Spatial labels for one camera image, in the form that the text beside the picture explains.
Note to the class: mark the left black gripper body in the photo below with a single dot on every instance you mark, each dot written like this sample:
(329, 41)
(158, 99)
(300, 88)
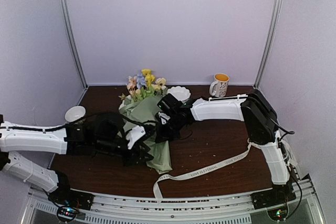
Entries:
(106, 146)

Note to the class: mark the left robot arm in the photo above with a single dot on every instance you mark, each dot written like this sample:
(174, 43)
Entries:
(17, 138)

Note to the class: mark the cream yellow rose stem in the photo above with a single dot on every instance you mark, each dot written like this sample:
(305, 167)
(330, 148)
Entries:
(160, 86)

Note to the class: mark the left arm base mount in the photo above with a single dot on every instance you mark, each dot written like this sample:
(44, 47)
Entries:
(66, 196)

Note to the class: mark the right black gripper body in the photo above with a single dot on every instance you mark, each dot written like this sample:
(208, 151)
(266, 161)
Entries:
(170, 131)

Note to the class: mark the white patterned mug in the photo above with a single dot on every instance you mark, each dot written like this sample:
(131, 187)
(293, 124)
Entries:
(218, 87)

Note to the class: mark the right aluminium frame post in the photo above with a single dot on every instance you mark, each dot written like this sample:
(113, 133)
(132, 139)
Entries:
(269, 41)

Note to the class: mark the white printed ribbon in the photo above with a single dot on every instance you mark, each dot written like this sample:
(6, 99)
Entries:
(204, 169)

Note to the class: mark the aluminium frame post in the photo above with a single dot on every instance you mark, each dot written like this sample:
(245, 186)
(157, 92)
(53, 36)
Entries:
(72, 43)
(269, 41)

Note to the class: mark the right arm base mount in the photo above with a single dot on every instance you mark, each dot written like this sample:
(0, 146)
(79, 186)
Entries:
(277, 195)

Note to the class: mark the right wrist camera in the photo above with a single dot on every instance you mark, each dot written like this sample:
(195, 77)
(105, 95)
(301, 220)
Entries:
(162, 118)

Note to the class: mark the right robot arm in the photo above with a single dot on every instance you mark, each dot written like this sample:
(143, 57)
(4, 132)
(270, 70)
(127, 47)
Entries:
(253, 109)

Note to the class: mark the peach flower stem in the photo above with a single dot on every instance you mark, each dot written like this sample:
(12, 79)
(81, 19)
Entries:
(132, 84)

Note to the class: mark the green and pink wrapping paper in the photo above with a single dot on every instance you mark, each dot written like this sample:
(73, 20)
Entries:
(145, 111)

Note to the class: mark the bright yellow flower stem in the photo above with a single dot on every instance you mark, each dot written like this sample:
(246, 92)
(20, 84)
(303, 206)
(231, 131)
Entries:
(147, 80)

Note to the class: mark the small white tea bowl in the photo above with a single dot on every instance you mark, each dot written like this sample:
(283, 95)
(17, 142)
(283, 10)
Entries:
(76, 113)

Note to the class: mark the aluminium front rail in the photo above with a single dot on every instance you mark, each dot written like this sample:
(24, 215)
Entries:
(234, 208)

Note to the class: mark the left aluminium frame post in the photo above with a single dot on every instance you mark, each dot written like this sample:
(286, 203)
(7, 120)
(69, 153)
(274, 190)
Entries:
(72, 43)

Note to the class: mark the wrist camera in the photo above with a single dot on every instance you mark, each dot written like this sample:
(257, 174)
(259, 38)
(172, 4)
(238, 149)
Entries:
(134, 135)
(162, 118)

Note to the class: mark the white fluted dish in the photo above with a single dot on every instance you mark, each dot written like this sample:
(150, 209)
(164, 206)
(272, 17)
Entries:
(180, 93)

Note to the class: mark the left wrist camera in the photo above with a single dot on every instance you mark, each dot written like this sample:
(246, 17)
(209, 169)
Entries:
(134, 135)

